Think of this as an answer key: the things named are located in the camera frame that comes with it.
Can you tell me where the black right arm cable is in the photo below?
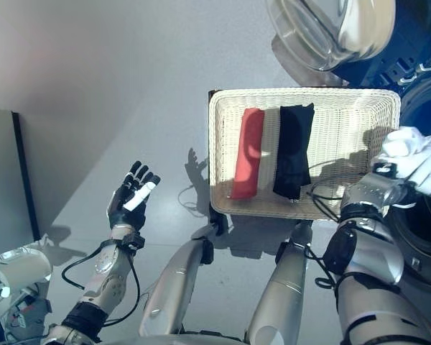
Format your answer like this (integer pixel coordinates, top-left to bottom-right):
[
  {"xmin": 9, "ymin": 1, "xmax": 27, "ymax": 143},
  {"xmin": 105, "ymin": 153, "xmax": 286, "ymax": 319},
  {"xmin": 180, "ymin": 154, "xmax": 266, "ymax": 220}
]
[{"xmin": 306, "ymin": 160, "xmax": 373, "ymax": 290}]

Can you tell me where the red garment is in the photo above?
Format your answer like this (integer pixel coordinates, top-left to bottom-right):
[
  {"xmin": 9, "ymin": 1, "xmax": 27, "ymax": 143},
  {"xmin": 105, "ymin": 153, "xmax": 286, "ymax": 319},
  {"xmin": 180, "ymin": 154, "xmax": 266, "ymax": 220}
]
[{"xmin": 231, "ymin": 107, "xmax": 266, "ymax": 200}]

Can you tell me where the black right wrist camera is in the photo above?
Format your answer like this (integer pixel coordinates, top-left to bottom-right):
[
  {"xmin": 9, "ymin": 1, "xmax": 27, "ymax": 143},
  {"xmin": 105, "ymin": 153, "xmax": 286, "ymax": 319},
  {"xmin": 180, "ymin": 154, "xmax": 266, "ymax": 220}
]
[{"xmin": 324, "ymin": 223, "xmax": 359, "ymax": 277}]

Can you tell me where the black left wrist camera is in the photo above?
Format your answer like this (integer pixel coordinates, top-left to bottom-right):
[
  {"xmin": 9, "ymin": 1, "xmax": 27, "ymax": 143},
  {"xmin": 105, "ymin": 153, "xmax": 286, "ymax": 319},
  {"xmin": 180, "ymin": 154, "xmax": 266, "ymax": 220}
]
[{"xmin": 119, "ymin": 232, "xmax": 146, "ymax": 253}]

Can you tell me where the round glass washing machine door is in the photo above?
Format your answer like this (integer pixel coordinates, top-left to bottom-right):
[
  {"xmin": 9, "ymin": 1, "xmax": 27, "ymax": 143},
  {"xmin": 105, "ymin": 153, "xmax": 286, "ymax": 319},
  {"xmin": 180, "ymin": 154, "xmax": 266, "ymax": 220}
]
[{"xmin": 264, "ymin": 0, "xmax": 398, "ymax": 73}]

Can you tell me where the brown wooden stool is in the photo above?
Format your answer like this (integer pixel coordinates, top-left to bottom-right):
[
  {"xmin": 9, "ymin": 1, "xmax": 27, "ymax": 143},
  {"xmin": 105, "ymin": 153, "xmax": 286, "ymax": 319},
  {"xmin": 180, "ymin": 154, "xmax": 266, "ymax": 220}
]
[{"xmin": 205, "ymin": 88, "xmax": 314, "ymax": 239}]

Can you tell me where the black left hand white thumb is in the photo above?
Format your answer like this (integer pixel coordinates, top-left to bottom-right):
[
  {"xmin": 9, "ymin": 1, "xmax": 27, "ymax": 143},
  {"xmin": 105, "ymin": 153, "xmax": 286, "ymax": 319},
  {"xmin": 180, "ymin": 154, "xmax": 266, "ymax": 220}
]
[{"xmin": 106, "ymin": 160, "xmax": 162, "ymax": 231}]

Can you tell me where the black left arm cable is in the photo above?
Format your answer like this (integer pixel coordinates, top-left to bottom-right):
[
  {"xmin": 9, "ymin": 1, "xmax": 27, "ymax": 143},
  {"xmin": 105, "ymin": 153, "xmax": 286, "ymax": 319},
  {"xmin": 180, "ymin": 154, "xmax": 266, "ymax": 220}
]
[{"xmin": 60, "ymin": 239, "xmax": 142, "ymax": 326}]

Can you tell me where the thin floor cable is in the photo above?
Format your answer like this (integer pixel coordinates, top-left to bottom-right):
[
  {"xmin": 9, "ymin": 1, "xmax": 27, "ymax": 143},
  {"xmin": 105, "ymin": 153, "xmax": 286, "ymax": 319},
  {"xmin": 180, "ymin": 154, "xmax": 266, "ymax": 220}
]
[{"xmin": 177, "ymin": 183, "xmax": 212, "ymax": 219}]

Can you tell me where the black garment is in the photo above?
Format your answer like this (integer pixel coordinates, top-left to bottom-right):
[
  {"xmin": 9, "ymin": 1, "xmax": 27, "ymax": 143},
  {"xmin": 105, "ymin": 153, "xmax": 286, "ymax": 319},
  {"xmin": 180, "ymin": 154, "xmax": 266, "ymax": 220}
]
[{"xmin": 272, "ymin": 103, "xmax": 316, "ymax": 201}]

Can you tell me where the silver robot leg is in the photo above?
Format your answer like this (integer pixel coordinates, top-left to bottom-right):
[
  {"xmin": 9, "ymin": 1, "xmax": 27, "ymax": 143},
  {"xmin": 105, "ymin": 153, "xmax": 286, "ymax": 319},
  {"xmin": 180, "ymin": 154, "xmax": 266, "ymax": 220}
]
[
  {"xmin": 138, "ymin": 224, "xmax": 216, "ymax": 339},
  {"xmin": 244, "ymin": 221, "xmax": 314, "ymax": 345}
]

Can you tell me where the silver left robot leg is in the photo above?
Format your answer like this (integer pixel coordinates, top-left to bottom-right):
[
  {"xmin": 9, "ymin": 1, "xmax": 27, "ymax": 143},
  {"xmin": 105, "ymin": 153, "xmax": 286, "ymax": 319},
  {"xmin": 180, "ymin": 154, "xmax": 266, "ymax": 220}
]
[{"xmin": 138, "ymin": 224, "xmax": 216, "ymax": 339}]

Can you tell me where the cream wicker basket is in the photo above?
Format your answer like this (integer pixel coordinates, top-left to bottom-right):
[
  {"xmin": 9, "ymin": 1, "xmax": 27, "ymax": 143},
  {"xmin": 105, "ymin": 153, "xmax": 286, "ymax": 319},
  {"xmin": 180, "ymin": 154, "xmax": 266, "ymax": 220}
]
[{"xmin": 208, "ymin": 88, "xmax": 402, "ymax": 221}]

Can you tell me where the white machine with wires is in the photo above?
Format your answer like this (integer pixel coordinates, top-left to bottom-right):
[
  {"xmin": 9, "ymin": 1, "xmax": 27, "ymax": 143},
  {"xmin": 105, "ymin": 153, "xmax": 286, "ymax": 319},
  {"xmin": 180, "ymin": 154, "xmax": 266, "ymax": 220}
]
[{"xmin": 0, "ymin": 247, "xmax": 54, "ymax": 345}]

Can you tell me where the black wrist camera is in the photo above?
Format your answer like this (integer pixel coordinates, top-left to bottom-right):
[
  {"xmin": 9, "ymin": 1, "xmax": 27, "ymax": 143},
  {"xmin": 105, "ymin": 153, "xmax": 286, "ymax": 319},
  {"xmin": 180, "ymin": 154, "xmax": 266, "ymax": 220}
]
[
  {"xmin": 119, "ymin": 232, "xmax": 146, "ymax": 253},
  {"xmin": 324, "ymin": 223, "xmax": 359, "ymax": 277}
]

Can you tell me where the silver right hand white thumb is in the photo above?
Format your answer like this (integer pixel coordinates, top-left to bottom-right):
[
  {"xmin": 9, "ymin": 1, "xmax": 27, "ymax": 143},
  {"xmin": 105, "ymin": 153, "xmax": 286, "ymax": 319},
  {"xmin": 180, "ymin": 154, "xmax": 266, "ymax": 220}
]
[{"xmin": 339, "ymin": 162, "xmax": 417, "ymax": 217}]

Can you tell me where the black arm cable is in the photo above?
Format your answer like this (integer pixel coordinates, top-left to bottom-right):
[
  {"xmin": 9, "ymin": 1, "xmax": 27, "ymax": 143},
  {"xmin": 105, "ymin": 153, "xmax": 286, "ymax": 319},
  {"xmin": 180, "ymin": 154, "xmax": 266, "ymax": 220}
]
[
  {"xmin": 306, "ymin": 160, "xmax": 373, "ymax": 290},
  {"xmin": 60, "ymin": 239, "xmax": 142, "ymax": 326}
]

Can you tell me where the white garment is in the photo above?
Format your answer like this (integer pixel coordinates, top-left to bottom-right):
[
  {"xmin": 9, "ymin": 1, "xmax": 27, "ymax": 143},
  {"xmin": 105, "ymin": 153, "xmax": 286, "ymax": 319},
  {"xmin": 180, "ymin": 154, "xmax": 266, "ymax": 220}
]
[{"xmin": 371, "ymin": 125, "xmax": 431, "ymax": 210}]

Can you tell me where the grey robot torso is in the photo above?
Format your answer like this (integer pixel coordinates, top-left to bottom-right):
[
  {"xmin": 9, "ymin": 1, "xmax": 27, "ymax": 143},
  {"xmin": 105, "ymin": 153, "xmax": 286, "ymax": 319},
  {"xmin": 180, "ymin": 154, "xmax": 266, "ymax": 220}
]
[{"xmin": 138, "ymin": 333, "xmax": 261, "ymax": 345}]

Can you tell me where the silver right robot leg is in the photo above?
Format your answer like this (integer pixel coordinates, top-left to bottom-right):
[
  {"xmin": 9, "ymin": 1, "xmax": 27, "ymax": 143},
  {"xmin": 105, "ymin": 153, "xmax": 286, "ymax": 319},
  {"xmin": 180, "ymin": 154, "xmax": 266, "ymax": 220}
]
[{"xmin": 244, "ymin": 221, "xmax": 314, "ymax": 345}]

